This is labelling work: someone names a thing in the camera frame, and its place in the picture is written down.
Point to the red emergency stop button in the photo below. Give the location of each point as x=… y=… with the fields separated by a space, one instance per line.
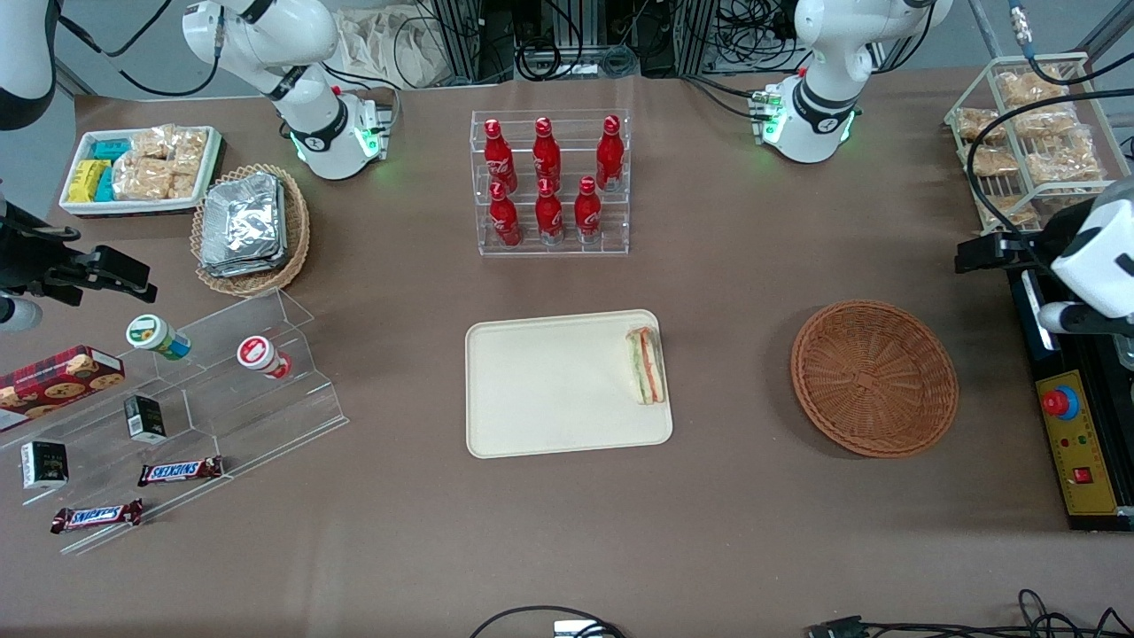
x=1059 y=403

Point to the clear acrylic bottle rack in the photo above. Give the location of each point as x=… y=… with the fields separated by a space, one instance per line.
x=567 y=248

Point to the red-lid cup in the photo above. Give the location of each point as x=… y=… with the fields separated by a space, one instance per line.
x=259 y=354

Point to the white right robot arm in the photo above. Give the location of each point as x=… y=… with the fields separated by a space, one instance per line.
x=292 y=53

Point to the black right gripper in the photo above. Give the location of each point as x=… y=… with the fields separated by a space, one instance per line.
x=25 y=257

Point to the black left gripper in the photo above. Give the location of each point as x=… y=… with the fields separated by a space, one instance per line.
x=1035 y=249

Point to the black yellow control box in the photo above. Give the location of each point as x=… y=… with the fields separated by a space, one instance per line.
x=1076 y=461

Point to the clear bag of pastries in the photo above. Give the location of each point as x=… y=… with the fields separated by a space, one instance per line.
x=1010 y=213
x=990 y=126
x=1050 y=122
x=997 y=161
x=1028 y=89
x=1063 y=164

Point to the small grey device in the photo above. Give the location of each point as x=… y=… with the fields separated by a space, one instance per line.
x=578 y=630

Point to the clear plastic container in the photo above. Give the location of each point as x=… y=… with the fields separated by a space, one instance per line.
x=1125 y=350

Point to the clear acrylic stepped shelf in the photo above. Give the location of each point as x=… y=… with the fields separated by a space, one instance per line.
x=257 y=416

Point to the white rectangular snack tray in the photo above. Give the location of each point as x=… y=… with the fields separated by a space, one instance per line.
x=133 y=207

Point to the yellow snack pack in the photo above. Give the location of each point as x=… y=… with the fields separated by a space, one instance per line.
x=87 y=181

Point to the aluminium frame post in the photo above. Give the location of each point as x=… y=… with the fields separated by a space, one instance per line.
x=695 y=35
x=459 y=40

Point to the cream plastic tray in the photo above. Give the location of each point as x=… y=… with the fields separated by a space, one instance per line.
x=549 y=385

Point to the brown round wicker basket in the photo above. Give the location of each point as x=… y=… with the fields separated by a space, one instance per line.
x=873 y=381

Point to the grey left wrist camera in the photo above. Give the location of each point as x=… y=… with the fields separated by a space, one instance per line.
x=1072 y=317

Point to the light oval wicker basket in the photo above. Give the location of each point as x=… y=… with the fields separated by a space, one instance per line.
x=297 y=239

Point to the clear bag of crackers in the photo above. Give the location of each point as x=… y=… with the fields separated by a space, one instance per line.
x=190 y=151
x=154 y=143
x=183 y=186
x=142 y=179

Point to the brown Snickers bar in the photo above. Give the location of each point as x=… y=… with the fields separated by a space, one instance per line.
x=97 y=516
x=180 y=471

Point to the teal snack pack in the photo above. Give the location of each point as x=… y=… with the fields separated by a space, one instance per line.
x=111 y=150
x=105 y=184

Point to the small black box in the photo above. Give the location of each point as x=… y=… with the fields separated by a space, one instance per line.
x=144 y=418
x=44 y=465

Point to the beige cloth bag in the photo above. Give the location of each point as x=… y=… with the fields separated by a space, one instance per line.
x=390 y=49

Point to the red tartan cookie box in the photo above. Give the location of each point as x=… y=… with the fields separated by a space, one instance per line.
x=58 y=381

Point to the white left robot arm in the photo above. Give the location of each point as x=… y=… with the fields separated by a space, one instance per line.
x=828 y=53

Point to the plastic-wrapped triangle sandwich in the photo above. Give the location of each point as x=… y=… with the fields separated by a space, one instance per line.
x=647 y=368

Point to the silver foil pack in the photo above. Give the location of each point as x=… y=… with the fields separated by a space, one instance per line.
x=241 y=221

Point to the red cola bottle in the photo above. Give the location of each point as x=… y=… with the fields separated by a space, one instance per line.
x=499 y=159
x=549 y=217
x=547 y=155
x=505 y=221
x=609 y=155
x=587 y=213

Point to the green-lid cup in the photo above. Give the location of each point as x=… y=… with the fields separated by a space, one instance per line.
x=155 y=335

